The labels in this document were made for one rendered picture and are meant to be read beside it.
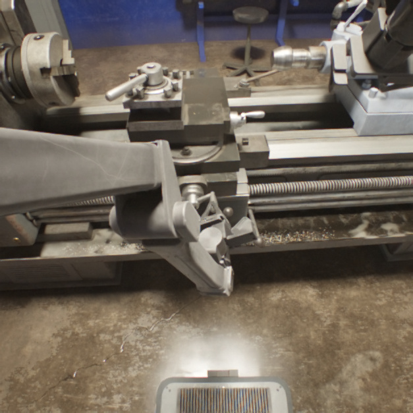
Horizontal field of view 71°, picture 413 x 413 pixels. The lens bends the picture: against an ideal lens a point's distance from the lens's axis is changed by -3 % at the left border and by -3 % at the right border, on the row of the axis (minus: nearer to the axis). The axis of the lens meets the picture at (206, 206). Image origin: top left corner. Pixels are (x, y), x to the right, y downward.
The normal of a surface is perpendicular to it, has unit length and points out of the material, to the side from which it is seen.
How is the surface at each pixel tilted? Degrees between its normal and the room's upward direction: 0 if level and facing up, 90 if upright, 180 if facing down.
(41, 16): 90
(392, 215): 0
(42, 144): 75
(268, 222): 0
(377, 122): 90
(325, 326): 0
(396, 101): 61
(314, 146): 36
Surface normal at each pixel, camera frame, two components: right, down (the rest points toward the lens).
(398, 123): 0.06, 0.77
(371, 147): 0.02, -0.07
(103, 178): 0.97, 0.00
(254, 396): -0.02, -0.64
